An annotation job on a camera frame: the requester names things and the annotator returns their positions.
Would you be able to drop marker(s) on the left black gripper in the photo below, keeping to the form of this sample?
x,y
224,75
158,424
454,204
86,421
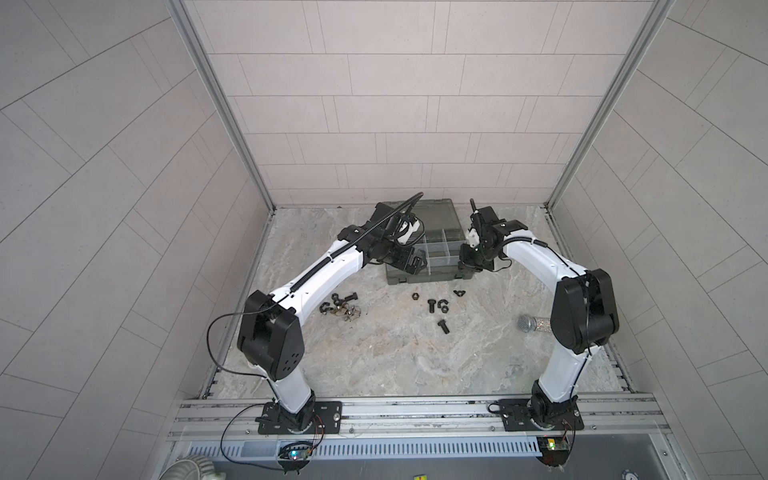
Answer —
x,y
412,267

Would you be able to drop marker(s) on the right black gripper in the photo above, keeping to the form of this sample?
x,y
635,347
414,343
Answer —
x,y
465,263

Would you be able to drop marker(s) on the grey compartment organizer box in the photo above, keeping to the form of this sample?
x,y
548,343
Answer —
x,y
440,245

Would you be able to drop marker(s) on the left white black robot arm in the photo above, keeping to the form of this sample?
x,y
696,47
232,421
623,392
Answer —
x,y
270,335

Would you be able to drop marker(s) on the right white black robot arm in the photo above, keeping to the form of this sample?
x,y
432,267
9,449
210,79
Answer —
x,y
583,316

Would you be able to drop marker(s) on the silver nuts pile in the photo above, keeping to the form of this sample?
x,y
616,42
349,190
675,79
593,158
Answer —
x,y
348,312

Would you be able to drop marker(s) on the glitter tube with cap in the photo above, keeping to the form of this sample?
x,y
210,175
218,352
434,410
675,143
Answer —
x,y
528,323

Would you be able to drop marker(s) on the right controller board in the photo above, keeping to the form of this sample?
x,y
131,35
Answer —
x,y
555,451

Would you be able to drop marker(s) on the controller board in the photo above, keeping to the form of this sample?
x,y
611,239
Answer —
x,y
555,451
295,456

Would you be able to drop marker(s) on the left controller board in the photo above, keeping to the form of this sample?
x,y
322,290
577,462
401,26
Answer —
x,y
295,456

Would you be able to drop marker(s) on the white fan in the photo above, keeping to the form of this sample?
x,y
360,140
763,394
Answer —
x,y
196,467

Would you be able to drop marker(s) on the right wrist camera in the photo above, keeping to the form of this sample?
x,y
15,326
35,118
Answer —
x,y
472,238

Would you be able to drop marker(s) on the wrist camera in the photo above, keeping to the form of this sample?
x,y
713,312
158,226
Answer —
x,y
408,232
472,238

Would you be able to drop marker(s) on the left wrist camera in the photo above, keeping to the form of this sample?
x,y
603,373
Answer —
x,y
408,232

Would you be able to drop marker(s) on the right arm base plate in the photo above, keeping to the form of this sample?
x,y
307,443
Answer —
x,y
537,414

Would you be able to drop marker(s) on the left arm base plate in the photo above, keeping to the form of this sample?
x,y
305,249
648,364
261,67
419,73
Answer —
x,y
316,416

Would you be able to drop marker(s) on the aluminium rail frame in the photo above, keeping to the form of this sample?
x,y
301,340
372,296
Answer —
x,y
441,416

